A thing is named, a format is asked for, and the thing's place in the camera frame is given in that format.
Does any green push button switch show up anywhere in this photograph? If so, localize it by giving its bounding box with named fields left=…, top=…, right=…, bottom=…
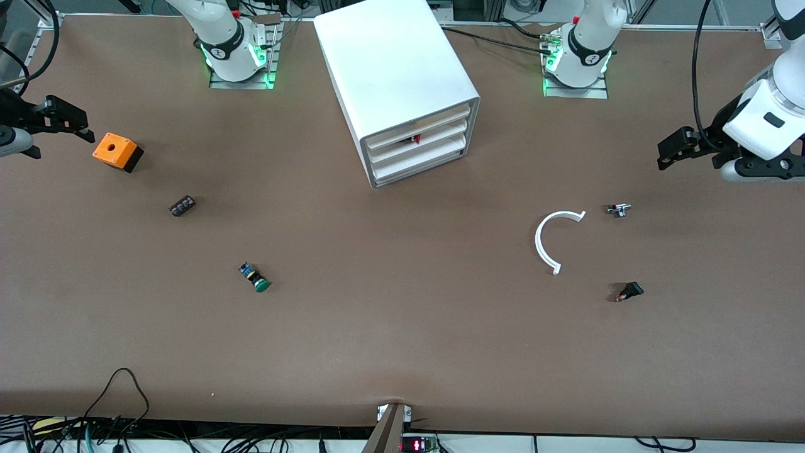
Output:
left=238, top=262, right=272, bottom=294

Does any white middle cabinet drawer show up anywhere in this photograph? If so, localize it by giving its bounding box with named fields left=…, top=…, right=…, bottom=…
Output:
left=369, top=121, right=470, bottom=166

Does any white highest cabinet drawer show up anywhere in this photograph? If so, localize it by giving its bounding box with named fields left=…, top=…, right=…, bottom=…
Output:
left=366, top=105, right=472, bottom=150

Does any white drawer cabinet shell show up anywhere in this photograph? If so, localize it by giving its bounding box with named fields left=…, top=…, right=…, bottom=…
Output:
left=313, top=0, right=482, bottom=189

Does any orange box with black base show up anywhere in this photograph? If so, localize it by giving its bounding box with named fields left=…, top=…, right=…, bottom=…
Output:
left=92, top=132, right=145, bottom=174

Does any white curved plastic piece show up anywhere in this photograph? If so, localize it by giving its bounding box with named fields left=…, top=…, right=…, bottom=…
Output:
left=535, top=210, right=587, bottom=276

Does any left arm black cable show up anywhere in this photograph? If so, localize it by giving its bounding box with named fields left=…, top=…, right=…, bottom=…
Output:
left=692, top=0, right=724, bottom=152

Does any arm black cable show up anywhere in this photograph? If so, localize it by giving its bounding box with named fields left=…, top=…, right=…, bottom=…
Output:
left=0, top=0, right=61, bottom=95
left=692, top=0, right=724, bottom=152

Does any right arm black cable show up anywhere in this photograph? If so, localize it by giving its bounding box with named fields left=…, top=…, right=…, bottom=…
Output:
left=0, top=0, right=61, bottom=95

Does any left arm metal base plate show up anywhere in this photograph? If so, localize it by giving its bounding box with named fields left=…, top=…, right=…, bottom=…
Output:
left=542, top=38, right=609, bottom=99

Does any aluminium table edge rail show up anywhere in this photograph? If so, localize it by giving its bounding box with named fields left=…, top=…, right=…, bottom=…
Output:
left=38, top=9, right=784, bottom=48

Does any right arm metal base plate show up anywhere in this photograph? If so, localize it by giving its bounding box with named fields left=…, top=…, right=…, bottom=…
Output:
left=209, top=22, right=277, bottom=90

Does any short black table cable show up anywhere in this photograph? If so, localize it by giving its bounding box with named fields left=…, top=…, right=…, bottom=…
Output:
left=500, top=18, right=549, bottom=40

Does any long black table cable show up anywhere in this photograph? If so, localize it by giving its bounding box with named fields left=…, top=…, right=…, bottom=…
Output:
left=440, top=26, right=554, bottom=54

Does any looped thin black cable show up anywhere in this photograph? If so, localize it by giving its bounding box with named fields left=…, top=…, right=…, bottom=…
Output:
left=82, top=368, right=152, bottom=441

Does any black cable below table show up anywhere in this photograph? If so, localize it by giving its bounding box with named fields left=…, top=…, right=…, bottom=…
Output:
left=635, top=436, right=696, bottom=452

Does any tangled black cable bundle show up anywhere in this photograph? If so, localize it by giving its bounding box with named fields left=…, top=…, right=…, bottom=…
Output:
left=0, top=415, right=353, bottom=453

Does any brown camera post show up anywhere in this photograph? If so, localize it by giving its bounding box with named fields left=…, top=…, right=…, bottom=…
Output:
left=362, top=403, right=406, bottom=453

